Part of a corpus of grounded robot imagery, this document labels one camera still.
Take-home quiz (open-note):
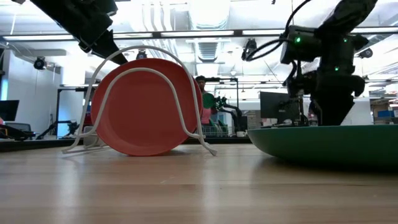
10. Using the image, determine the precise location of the large green plate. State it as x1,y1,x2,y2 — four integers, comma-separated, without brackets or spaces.
248,124,398,170

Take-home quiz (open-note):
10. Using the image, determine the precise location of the person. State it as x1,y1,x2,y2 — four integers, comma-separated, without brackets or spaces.
195,75,217,125

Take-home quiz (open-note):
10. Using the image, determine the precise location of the large black monitor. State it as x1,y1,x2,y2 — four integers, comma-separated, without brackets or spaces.
259,91,302,127

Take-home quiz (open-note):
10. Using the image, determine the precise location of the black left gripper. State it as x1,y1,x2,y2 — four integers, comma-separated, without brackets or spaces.
29,0,128,65

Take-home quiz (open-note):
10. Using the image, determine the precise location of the white pillar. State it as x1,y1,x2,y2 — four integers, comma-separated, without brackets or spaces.
349,98,371,126

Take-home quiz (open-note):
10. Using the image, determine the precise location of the black aluminium table frame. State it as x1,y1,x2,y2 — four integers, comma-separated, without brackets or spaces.
0,136,252,153

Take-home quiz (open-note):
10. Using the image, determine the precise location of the plain orange plate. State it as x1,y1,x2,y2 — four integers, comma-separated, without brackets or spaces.
90,58,203,157

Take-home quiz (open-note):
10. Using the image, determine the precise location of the grey white timer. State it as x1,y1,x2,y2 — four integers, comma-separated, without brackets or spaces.
83,126,101,147

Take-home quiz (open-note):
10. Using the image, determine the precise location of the small dark screen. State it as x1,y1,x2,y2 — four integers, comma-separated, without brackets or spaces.
0,100,20,122

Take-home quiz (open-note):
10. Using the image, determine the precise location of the wire basket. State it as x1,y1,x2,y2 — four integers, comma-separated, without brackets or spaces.
201,124,230,138

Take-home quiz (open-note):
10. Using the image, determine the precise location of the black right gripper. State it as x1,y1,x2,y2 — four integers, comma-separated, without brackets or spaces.
284,70,366,127

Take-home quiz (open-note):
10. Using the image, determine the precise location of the small green background plate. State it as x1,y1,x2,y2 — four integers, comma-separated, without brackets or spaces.
202,92,216,110

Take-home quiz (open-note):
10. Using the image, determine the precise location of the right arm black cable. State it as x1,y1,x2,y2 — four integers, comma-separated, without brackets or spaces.
242,0,312,62

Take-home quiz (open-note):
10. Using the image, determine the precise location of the blue bin shelf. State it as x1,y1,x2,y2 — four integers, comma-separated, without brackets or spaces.
371,102,398,127

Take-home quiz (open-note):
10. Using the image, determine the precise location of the black gantry frame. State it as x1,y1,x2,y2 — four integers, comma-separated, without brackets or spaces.
55,86,94,138
205,77,240,125

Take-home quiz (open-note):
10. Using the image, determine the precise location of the white wire dish rack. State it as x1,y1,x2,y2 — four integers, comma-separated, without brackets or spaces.
61,45,218,157

